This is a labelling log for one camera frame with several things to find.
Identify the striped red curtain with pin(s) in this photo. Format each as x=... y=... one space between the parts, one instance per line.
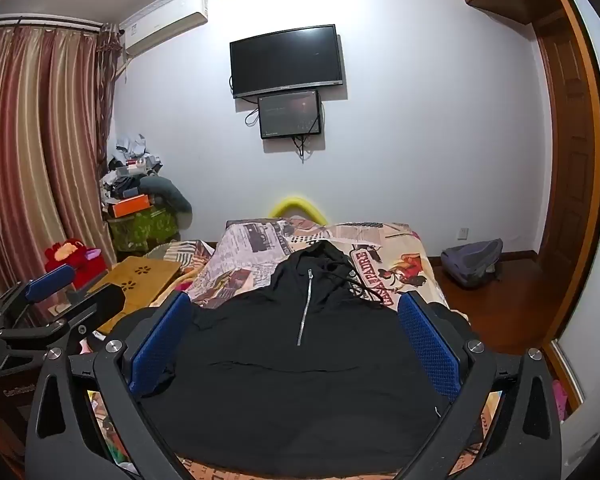
x=30 y=160

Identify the wooden lap table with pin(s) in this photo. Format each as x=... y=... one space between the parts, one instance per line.
x=135 y=277

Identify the small black wall monitor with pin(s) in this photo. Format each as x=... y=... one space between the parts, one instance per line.
x=290 y=114

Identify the white wall socket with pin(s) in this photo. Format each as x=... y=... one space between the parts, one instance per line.
x=463 y=233

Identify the black wall television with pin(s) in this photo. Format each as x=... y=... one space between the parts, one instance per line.
x=286 y=60

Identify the grey backpack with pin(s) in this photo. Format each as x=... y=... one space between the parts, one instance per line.
x=472 y=260

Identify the wooden door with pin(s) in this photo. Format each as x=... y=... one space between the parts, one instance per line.
x=570 y=160

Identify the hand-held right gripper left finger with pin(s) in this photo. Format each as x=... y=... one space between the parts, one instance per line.
x=160 y=340

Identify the grey-green pillow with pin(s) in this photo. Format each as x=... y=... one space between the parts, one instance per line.
x=167 y=192

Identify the orange box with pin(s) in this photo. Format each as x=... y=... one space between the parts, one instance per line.
x=130 y=206

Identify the printed bed sheet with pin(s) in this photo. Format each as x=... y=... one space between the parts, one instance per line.
x=255 y=252

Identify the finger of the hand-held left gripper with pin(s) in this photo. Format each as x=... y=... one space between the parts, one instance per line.
x=50 y=279
x=100 y=302

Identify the red plush toy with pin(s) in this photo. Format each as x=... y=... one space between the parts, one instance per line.
x=70 y=257

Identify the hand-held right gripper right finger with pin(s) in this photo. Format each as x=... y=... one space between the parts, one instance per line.
x=427 y=345

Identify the black zip hoodie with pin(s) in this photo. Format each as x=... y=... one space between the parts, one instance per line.
x=290 y=385

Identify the yellow foam tube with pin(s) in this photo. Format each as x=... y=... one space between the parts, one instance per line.
x=297 y=203

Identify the pink slipper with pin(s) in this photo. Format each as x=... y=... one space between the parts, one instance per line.
x=559 y=400

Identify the white air conditioner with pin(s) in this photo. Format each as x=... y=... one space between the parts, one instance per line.
x=165 y=22

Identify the pile of clutter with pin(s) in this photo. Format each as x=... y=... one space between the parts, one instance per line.
x=127 y=160

